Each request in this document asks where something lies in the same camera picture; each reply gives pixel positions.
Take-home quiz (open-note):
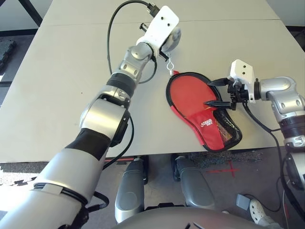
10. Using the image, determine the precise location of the black and red paddle case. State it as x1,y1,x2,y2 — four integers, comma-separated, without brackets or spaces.
166,70,243,152

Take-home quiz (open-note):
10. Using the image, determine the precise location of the silver metal keychain clasp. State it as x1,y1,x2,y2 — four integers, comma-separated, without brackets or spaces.
166,53,175,77

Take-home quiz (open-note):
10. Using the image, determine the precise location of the red floor tape cross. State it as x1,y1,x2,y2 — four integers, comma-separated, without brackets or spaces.
206,160,241,178

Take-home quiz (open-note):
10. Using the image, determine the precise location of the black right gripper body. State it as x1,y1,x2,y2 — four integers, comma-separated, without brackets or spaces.
226,80,250,111

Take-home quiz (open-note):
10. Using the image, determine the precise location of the grey foot pedal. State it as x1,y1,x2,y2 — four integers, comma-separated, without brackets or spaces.
236,193,251,211

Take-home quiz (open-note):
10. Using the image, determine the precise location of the grey interlocking foam mat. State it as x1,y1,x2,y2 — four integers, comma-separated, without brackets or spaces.
0,164,39,187

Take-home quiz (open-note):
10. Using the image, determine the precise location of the thin black pedal cable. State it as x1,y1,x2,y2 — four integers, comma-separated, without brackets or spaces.
245,193,283,213

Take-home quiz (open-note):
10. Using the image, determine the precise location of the dark grey textured floor mat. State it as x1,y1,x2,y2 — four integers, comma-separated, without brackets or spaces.
190,151,263,169

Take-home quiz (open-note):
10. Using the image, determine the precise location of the grey right robot leg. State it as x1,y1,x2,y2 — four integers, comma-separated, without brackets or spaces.
172,156,216,210

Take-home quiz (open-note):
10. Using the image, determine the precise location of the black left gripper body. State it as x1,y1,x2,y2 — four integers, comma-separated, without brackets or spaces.
139,22,169,62

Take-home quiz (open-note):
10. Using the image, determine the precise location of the red ping-pong paddle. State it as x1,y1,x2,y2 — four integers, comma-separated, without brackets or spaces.
169,74,217,115

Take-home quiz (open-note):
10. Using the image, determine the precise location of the grey robot leg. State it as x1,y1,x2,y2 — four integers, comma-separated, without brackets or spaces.
172,156,216,210
114,156,150,224

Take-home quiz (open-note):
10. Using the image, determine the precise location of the grey left robot leg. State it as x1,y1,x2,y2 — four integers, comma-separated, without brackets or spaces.
114,156,150,224

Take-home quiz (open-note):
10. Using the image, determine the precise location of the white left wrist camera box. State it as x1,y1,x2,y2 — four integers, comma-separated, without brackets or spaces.
136,6,180,54

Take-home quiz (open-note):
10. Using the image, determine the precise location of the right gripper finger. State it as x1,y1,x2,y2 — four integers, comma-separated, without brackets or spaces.
207,77,231,87
204,101,232,109

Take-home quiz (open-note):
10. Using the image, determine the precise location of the black interlocking foam mat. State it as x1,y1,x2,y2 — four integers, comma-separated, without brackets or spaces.
0,39,17,70

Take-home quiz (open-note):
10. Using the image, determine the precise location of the grey trouser leg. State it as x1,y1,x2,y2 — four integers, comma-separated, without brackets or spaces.
258,214,283,229

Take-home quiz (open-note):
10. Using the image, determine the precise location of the grey robot torso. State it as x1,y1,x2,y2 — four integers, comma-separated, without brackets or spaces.
116,206,255,229

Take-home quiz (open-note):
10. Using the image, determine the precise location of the white perforated clog shoe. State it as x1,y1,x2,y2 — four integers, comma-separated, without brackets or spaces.
249,199,266,225

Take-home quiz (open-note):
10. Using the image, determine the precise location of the red floor tape outline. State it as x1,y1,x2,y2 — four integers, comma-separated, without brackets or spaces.
102,156,134,168

